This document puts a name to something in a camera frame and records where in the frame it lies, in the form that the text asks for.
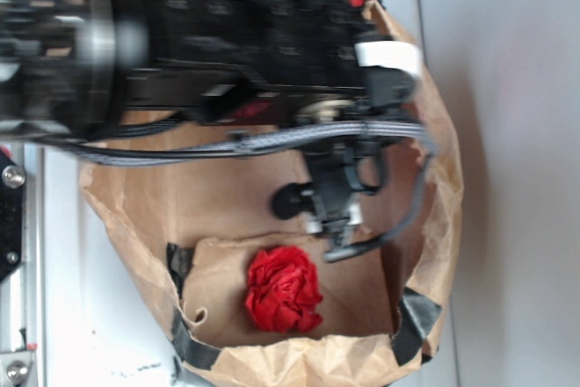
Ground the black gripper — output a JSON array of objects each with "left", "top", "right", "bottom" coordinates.
[{"left": 298, "top": 40, "right": 421, "bottom": 188}]

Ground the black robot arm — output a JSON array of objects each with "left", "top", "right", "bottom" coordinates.
[{"left": 1, "top": 0, "right": 422, "bottom": 167}]

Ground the red crumpled paper ball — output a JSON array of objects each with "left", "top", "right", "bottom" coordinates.
[{"left": 245, "top": 246, "right": 323, "bottom": 333}]

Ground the grey braided cable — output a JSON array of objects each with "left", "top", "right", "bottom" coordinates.
[{"left": 44, "top": 120, "right": 440, "bottom": 252}]

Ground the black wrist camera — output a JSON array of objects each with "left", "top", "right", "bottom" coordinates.
[{"left": 270, "top": 162, "right": 363, "bottom": 237}]

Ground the black metal bracket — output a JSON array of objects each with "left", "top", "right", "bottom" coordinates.
[{"left": 0, "top": 146, "right": 26, "bottom": 282}]

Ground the aluminium frame rail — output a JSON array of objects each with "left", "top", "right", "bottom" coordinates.
[{"left": 1, "top": 142, "right": 45, "bottom": 386}]

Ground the silver corner bracket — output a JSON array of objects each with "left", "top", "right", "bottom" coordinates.
[{"left": 0, "top": 350, "right": 38, "bottom": 387}]

